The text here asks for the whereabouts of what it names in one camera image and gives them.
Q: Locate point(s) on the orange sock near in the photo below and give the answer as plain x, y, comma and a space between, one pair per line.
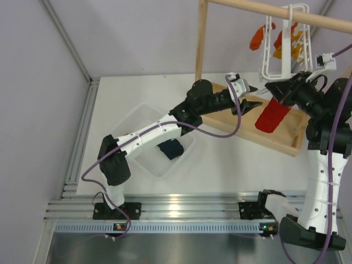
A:
278, 43

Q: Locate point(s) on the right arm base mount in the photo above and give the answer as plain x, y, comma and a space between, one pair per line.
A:
251, 210

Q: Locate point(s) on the red and beige sock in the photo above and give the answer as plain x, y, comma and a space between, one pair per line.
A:
271, 116

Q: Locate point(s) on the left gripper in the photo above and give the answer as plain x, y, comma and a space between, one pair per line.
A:
247, 104

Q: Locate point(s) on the wooden drying rack frame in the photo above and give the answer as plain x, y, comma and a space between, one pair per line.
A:
289, 135

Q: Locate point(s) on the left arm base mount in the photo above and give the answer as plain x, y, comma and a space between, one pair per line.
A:
103, 212

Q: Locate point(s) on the grey slotted cable duct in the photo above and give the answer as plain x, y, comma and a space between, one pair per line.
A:
167, 227

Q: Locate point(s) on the navy blue sock pair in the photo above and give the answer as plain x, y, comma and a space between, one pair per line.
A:
171, 148

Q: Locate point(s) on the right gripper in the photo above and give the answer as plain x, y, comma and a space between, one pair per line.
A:
280, 90

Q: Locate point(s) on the orange sock far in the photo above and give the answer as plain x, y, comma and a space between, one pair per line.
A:
257, 39

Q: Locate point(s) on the aluminium rail beam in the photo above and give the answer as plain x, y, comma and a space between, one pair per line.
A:
172, 207

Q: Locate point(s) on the aluminium corner frame post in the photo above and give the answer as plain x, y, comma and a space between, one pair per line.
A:
52, 14

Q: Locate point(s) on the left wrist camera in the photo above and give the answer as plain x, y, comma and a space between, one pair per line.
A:
236, 85

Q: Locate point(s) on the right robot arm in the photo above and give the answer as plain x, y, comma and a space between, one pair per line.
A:
329, 148

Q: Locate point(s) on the white plastic clip hanger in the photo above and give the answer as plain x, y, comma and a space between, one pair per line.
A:
287, 62

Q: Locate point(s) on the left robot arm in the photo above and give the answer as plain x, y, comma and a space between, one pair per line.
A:
115, 153

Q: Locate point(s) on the yellow sock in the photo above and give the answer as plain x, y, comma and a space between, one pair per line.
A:
297, 52

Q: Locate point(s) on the clear plastic bin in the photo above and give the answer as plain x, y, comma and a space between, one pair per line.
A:
151, 162

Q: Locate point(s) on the orange sock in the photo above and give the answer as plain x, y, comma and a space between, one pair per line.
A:
278, 43
257, 39

